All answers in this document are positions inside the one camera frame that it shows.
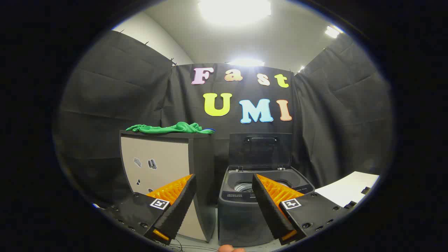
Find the thin black cable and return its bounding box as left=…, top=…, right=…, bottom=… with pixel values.
left=171, top=237, right=219, bottom=252

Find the ceiling light behind backdrop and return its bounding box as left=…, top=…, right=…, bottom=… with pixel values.
left=227, top=58, right=265, bottom=67

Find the white flat panel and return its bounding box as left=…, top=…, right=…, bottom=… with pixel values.
left=315, top=171, right=380, bottom=208

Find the green polo shirt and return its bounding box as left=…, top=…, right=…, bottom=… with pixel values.
left=126, top=122, right=216, bottom=134

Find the beige and black cabinet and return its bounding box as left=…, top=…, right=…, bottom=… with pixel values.
left=119, top=130, right=216, bottom=243

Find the small ceiling light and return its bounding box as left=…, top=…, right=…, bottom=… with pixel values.
left=325, top=25, right=343, bottom=39

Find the large ceiling light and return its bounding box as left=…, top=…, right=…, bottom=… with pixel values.
left=198, top=0, right=272, bottom=26

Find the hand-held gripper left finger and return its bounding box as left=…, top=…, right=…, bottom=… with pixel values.
left=105, top=174, right=196, bottom=245

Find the grey washing machine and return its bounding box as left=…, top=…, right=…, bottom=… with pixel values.
left=218, top=166, right=315, bottom=246

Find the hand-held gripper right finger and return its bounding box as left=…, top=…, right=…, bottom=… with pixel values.
left=252, top=173, right=357, bottom=245

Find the dark washing machine lid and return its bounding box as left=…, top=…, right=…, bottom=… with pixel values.
left=229, top=132, right=293, bottom=171

